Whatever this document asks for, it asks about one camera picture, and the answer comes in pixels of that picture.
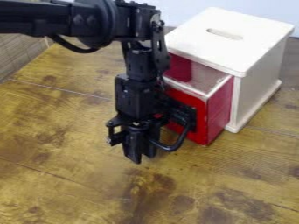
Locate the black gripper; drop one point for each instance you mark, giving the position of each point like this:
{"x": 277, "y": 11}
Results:
{"x": 137, "y": 99}

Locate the black metal drawer handle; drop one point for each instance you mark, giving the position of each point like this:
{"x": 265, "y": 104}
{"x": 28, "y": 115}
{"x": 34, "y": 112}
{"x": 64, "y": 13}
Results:
{"x": 178, "y": 117}

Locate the red drawer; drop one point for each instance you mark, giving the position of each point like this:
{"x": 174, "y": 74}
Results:
{"x": 205, "y": 89}

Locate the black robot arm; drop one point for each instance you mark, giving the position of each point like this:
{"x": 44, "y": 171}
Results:
{"x": 85, "y": 26}

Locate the white wooden box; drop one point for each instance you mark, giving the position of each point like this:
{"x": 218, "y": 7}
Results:
{"x": 241, "y": 45}

